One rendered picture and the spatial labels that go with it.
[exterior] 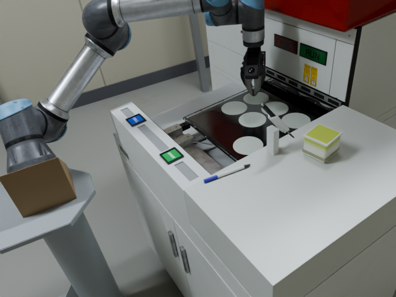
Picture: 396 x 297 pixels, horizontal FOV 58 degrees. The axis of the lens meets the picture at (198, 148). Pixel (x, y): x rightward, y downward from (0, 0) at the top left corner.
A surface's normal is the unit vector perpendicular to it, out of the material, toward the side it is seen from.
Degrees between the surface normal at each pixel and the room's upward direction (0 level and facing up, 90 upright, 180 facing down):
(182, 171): 0
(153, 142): 0
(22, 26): 90
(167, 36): 90
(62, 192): 90
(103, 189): 0
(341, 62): 90
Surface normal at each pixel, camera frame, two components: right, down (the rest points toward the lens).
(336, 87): -0.84, 0.41
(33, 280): -0.11, -0.78
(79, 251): 0.57, 0.45
